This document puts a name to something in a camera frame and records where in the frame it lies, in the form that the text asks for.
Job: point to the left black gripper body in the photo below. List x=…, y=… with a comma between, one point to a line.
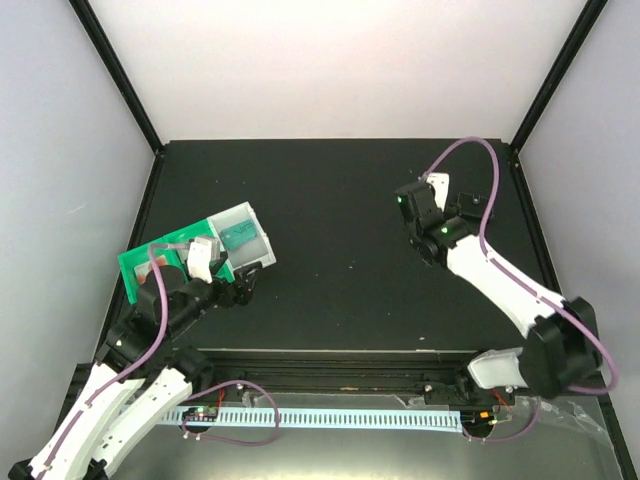
x=230, y=297

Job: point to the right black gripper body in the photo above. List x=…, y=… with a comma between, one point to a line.
x=412, y=233

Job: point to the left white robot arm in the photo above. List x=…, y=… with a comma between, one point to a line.
x=138, y=376

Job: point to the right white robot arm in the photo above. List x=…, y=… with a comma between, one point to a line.
x=557, y=352

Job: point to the teal VIP card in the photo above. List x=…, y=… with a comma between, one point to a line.
x=239, y=234

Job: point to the red circle card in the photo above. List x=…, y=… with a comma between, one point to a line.
x=142, y=270

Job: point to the clear white bin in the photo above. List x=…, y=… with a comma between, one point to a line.
x=259, y=250

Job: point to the green divided bin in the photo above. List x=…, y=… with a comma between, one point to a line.
x=176, y=281

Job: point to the small circuit board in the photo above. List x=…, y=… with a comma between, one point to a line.
x=200, y=413

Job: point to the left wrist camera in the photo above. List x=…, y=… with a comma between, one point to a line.
x=203, y=250

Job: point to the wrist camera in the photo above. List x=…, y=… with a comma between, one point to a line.
x=203, y=250
x=439, y=182

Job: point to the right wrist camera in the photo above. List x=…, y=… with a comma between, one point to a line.
x=439, y=182

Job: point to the black aluminium rail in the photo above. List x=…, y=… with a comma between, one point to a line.
x=340, y=371

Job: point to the white slotted cable duct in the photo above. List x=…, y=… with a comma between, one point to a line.
x=319, y=418

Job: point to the right black frame post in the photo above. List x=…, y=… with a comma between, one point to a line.
x=582, y=27

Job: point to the black frame post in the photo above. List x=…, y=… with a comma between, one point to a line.
x=110, y=59
x=582, y=27

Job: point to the left black frame post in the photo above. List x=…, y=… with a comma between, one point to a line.
x=110, y=59

